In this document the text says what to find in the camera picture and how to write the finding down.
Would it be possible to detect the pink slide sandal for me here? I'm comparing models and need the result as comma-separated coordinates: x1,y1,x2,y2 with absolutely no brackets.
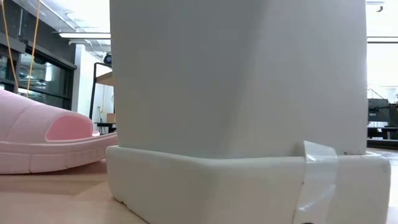
0,89,119,175

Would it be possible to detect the dark background table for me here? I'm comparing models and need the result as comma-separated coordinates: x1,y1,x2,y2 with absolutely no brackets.
94,121,118,135

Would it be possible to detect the clear tape strip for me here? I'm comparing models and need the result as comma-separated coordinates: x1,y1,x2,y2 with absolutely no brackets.
292,139,339,224

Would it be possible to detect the long ceiling light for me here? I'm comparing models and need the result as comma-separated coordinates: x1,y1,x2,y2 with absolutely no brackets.
58,32,111,40
366,36,398,44

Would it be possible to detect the dark green machine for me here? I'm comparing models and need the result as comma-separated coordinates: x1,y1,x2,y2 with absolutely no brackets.
367,98,398,141

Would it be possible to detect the wooden shelf with black frame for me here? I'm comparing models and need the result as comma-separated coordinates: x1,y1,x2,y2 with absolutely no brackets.
89,62,116,121

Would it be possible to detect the yellow cable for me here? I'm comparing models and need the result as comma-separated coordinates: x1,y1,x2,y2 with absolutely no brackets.
25,0,42,98
1,0,19,91

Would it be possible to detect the black aluminium table frame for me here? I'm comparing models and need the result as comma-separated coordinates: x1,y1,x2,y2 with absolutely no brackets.
366,138,398,150

